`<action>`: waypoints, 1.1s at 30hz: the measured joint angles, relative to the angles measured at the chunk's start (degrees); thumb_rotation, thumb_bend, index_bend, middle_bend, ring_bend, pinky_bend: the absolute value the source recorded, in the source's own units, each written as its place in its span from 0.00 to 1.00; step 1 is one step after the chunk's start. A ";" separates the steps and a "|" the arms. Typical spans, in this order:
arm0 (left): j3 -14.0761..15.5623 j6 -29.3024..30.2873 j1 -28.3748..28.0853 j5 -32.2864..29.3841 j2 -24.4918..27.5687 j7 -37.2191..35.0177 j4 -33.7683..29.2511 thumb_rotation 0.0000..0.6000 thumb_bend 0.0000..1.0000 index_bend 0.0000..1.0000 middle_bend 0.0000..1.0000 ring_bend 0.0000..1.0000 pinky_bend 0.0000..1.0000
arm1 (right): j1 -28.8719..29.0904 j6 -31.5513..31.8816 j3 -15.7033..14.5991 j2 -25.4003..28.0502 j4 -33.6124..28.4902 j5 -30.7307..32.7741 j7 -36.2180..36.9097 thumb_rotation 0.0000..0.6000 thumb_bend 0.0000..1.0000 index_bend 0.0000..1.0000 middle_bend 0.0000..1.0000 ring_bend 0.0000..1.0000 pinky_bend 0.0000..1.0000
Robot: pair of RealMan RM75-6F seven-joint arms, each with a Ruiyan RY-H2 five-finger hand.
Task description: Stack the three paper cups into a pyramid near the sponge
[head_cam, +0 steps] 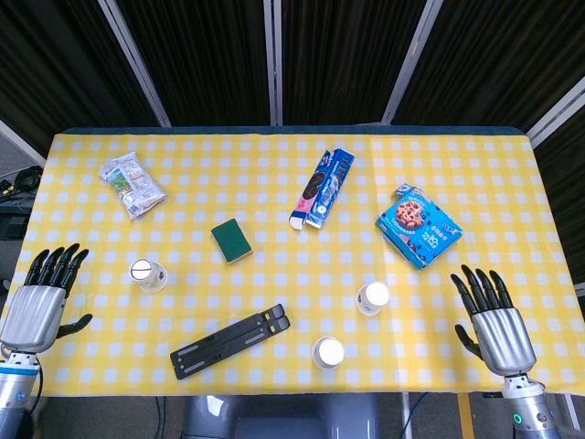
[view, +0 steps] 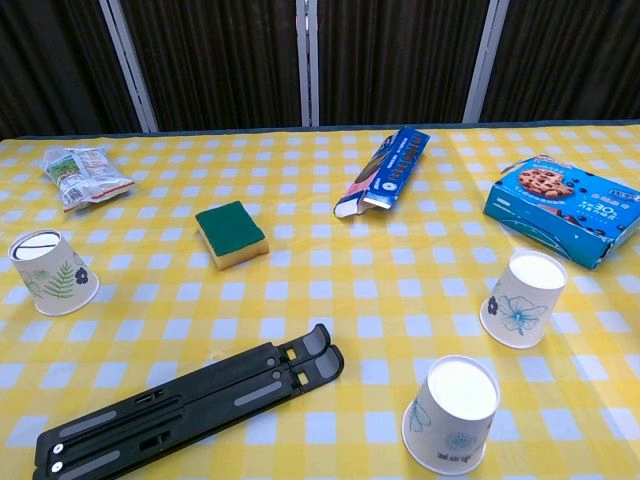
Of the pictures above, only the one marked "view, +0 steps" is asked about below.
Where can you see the paper cup large blue flower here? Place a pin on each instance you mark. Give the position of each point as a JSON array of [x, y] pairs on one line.
[[525, 300]]

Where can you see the paper cup green fern print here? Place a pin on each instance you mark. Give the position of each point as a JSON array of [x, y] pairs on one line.
[[50, 280]]

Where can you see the white screen frame post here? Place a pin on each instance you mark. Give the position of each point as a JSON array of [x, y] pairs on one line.
[[482, 65], [127, 65], [302, 60]]

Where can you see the long blue open biscuit box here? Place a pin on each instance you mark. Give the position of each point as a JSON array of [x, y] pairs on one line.
[[390, 170]]

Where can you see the black folding laptop stand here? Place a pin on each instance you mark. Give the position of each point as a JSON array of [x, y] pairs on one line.
[[175, 415]]

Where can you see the dark ribbed screen panel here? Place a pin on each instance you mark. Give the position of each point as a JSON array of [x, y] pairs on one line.
[[50, 65], [570, 55], [215, 60], [400, 60]]

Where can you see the white green snack packet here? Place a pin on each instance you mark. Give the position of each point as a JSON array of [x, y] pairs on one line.
[[80, 175]]

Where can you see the green and yellow sponge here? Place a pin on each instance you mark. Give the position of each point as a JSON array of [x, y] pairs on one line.
[[227, 227]]

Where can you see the paper cup blue round emblem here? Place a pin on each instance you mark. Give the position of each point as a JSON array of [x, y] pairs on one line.
[[450, 415]]

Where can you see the yellow white checked tablecloth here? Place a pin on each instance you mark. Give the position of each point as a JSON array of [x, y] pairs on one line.
[[320, 300]]

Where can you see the blue chocolate cookie box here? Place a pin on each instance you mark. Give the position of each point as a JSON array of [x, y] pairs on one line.
[[550, 210]]

